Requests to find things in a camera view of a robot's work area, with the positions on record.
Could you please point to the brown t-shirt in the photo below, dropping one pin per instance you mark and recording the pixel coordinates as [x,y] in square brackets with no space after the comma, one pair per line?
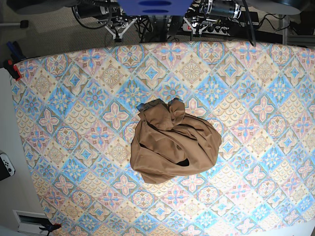
[169,142]

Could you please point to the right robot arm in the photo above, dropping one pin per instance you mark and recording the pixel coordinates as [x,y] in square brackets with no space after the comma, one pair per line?
[101,10]

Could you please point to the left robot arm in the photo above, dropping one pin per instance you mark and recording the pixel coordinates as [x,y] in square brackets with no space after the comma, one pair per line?
[221,8]

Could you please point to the patterned tile tablecloth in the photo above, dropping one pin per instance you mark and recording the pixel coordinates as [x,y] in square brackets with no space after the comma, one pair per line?
[77,114]

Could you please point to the white power strip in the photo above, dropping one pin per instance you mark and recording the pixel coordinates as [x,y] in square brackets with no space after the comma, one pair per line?
[218,30]

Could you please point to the black clamp bottom left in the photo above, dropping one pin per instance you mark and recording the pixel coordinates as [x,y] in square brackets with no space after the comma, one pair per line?
[49,227]

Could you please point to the red black clamp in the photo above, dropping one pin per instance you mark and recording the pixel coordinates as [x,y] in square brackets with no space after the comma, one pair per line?
[12,69]

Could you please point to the white game controller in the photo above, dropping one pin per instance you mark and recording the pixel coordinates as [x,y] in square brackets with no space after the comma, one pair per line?
[6,167]

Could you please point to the black caster wheel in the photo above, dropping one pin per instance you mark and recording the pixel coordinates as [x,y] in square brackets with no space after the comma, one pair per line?
[24,24]

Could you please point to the white vent box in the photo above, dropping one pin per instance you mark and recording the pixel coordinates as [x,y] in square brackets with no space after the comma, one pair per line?
[29,223]

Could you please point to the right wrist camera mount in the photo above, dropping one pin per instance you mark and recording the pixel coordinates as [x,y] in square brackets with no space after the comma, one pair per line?
[118,26]

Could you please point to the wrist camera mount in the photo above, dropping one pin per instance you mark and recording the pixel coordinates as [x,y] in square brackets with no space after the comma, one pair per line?
[196,25]
[118,26]

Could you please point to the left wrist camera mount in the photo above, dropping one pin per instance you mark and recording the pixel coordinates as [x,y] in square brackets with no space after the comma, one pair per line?
[196,25]

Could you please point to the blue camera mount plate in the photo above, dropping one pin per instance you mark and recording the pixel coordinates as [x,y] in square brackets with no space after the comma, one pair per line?
[155,7]

